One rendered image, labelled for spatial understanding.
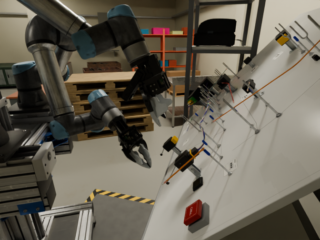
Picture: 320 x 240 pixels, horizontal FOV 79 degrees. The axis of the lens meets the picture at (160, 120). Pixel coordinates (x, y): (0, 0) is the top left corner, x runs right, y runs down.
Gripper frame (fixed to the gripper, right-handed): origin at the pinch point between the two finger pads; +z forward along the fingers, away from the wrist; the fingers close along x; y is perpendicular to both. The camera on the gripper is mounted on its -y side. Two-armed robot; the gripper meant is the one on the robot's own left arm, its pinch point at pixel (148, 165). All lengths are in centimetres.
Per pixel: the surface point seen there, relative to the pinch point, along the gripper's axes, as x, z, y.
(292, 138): 21.8, 19.0, 35.4
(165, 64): 341, -283, -429
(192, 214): -3.1, 18.2, 21.6
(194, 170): 10.4, 11.6, 5.7
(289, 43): 75, -2, 20
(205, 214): -1.0, 20.0, 22.5
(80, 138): -12, -130, -241
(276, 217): 33, 49, -13
